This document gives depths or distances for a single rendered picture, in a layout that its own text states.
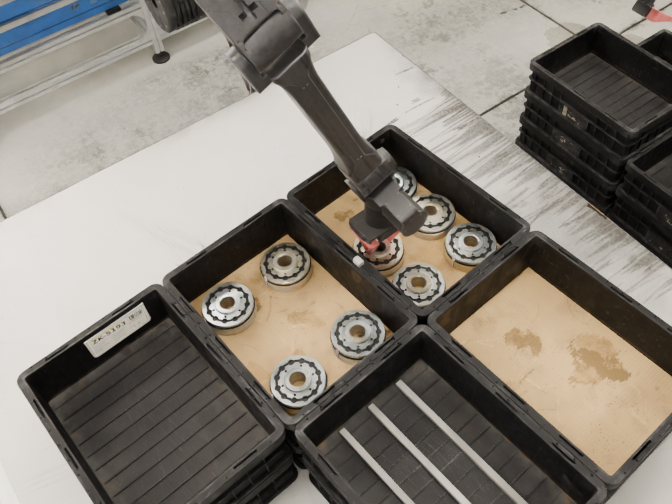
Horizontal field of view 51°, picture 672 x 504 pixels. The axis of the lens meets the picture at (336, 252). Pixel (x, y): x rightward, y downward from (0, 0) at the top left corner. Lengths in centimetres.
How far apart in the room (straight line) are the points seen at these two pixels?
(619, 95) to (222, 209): 128
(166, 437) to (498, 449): 58
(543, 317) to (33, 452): 103
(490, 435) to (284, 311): 45
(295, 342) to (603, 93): 138
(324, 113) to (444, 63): 219
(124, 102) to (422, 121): 166
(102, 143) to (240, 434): 198
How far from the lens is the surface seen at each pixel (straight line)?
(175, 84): 324
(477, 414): 130
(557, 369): 136
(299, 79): 96
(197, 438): 132
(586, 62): 247
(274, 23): 90
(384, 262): 141
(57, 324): 169
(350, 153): 111
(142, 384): 139
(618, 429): 134
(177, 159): 190
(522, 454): 128
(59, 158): 310
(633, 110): 234
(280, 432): 118
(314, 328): 137
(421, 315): 127
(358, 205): 154
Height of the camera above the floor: 202
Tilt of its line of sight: 54 degrees down
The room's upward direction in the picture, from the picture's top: 7 degrees counter-clockwise
